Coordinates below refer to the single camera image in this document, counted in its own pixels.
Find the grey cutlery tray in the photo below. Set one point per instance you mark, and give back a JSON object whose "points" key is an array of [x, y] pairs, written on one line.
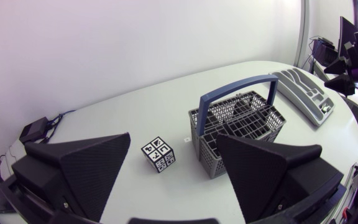
{"points": [[303, 93]]}

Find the grey cutlery basket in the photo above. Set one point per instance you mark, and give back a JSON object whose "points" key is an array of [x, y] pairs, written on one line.
{"points": [[244, 115]]}

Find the black power brick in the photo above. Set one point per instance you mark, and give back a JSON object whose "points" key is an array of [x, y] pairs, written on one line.
{"points": [[34, 129]]}

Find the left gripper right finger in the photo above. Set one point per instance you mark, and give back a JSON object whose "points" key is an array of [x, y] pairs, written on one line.
{"points": [[269, 177]]}

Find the black-and-white patterned cube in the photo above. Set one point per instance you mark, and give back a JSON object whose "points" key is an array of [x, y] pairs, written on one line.
{"points": [[158, 154]]}

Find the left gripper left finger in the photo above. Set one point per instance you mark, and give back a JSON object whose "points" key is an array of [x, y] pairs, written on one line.
{"points": [[82, 174]]}

